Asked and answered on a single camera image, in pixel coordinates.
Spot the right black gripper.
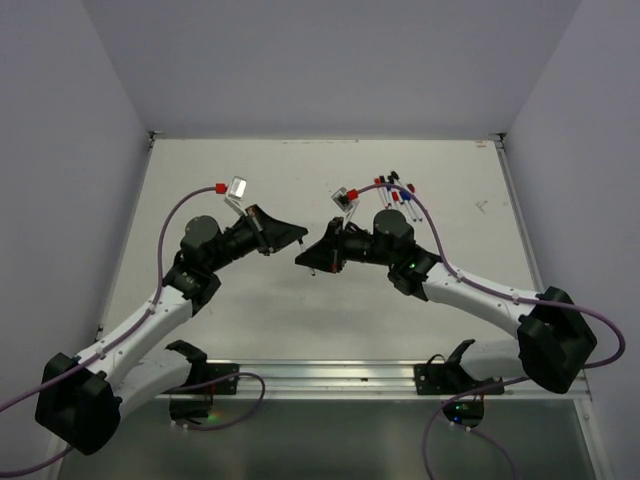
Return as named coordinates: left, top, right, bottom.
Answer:
left=295, top=216, right=396, bottom=273

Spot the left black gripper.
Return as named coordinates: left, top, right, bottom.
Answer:
left=207, top=202, right=305, bottom=272

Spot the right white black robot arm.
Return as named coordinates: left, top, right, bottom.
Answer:
left=295, top=210, right=597, bottom=394

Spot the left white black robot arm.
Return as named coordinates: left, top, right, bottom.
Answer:
left=35, top=205, right=308, bottom=455

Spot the red cap pen middle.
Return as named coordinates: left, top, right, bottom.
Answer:
left=391, top=190, right=400, bottom=208

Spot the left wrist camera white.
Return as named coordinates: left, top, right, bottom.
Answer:
left=224, top=176, right=247, bottom=217

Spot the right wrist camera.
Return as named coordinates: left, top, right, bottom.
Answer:
left=331, top=187, right=359, bottom=225

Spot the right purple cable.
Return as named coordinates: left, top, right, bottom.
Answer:
left=347, top=182, right=627, bottom=480

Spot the aluminium mounting rail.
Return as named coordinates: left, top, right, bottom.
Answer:
left=223, top=360, right=591, bottom=401

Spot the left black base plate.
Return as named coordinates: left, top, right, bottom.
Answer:
left=147, top=362, right=239, bottom=395

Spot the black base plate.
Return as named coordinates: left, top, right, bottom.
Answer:
left=413, top=363, right=504, bottom=396
left=147, top=362, right=239, bottom=395

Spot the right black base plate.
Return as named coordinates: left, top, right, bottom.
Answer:
left=413, top=363, right=504, bottom=396

